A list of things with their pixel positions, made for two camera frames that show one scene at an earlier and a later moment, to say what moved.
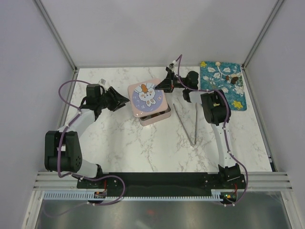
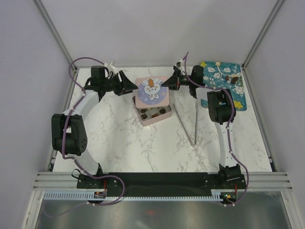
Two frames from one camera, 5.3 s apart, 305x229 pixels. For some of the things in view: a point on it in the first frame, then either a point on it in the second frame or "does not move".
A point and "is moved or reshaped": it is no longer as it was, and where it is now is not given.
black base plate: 163,182 does not move
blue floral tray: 227,77 does not move
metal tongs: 184,127 does not move
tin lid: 146,98 is moved or reshaped
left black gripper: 118,101 to 128,87
